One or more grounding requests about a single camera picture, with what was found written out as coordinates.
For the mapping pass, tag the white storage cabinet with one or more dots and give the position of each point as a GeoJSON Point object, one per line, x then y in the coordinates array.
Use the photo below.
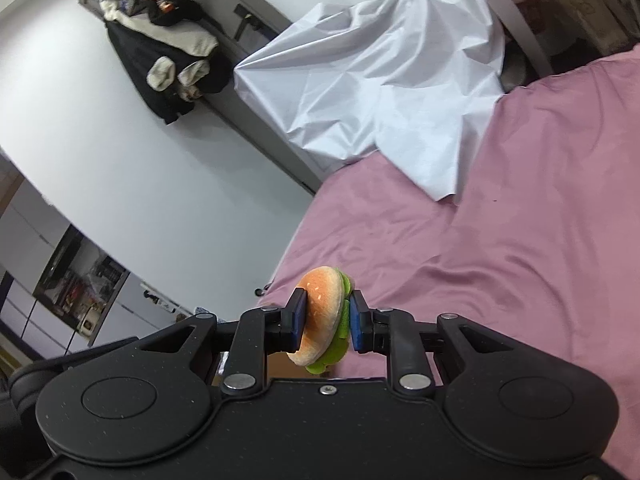
{"type": "Point", "coordinates": [65, 294]}

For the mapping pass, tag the cardboard box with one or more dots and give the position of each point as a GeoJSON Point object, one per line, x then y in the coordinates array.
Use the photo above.
{"type": "Point", "coordinates": [278, 366]}

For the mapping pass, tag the white draped cover sheet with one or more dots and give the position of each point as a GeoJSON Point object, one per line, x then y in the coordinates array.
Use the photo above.
{"type": "Point", "coordinates": [415, 80]}

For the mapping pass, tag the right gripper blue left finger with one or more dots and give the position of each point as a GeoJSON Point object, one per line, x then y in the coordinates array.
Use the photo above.
{"type": "Point", "coordinates": [258, 334]}

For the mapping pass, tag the white desk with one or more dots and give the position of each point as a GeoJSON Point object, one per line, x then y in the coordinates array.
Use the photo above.
{"type": "Point", "coordinates": [514, 22]}

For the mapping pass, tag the grey door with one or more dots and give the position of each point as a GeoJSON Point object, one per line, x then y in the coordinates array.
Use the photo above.
{"type": "Point", "coordinates": [243, 28]}

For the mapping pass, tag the black clothes hanging on door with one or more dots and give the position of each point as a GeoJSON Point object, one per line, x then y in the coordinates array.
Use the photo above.
{"type": "Point", "coordinates": [171, 59]}

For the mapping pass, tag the plush hamburger toy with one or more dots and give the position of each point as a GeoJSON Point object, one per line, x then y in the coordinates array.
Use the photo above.
{"type": "Point", "coordinates": [325, 330]}

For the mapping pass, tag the pink bed sheet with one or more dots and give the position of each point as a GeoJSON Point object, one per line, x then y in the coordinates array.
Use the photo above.
{"type": "Point", "coordinates": [542, 245]}

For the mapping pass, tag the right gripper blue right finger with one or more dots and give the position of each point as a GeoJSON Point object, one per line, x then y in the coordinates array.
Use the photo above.
{"type": "Point", "coordinates": [396, 335]}

